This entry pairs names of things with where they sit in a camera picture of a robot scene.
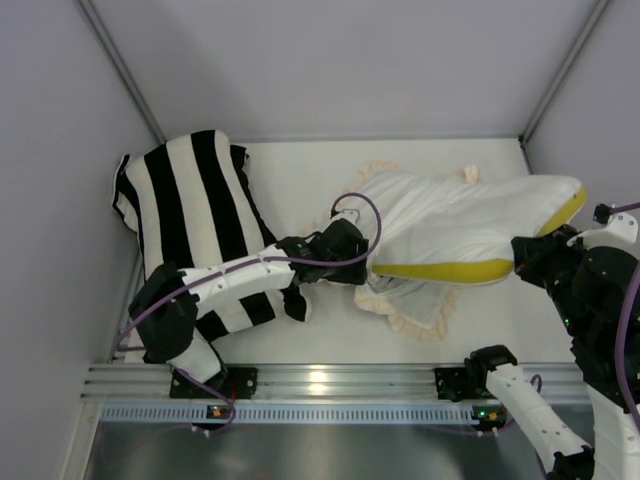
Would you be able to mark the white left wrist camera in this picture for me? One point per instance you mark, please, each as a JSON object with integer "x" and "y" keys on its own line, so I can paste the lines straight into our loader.
{"x": 348, "y": 214}

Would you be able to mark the black and white striped pillow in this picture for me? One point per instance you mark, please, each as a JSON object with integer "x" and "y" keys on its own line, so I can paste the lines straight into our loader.
{"x": 189, "y": 203}

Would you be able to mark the aluminium mounting rail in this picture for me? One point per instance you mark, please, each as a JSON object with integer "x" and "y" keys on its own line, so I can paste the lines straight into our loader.
{"x": 274, "y": 383}

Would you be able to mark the perforated cable duct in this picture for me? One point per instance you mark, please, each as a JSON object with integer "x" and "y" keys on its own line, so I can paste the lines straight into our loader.
{"x": 280, "y": 414}

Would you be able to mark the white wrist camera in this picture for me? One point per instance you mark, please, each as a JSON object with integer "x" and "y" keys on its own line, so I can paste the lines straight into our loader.
{"x": 348, "y": 214}
{"x": 618, "y": 228}

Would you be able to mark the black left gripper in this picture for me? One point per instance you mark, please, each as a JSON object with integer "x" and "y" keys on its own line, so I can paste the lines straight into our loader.
{"x": 353, "y": 257}

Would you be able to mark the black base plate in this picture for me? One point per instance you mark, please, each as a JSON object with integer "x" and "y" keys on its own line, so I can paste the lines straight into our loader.
{"x": 235, "y": 383}
{"x": 453, "y": 384}

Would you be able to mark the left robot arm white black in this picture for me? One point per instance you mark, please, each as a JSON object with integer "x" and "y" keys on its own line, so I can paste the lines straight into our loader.
{"x": 167, "y": 309}

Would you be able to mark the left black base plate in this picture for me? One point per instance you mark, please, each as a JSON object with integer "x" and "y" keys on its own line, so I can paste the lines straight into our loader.
{"x": 235, "y": 383}

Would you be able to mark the grey pillowcase with cream ruffle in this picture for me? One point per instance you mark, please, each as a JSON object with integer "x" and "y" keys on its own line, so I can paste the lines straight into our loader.
{"x": 408, "y": 203}

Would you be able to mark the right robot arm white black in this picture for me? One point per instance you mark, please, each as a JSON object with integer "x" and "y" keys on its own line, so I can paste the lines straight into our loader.
{"x": 595, "y": 291}

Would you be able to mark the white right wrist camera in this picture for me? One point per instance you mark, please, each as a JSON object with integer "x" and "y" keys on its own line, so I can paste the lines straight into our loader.
{"x": 618, "y": 228}

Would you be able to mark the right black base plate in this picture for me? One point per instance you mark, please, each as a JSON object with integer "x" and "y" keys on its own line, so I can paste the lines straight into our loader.
{"x": 453, "y": 384}

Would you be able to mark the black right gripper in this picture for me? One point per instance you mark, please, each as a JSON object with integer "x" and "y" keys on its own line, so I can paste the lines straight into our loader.
{"x": 529, "y": 255}

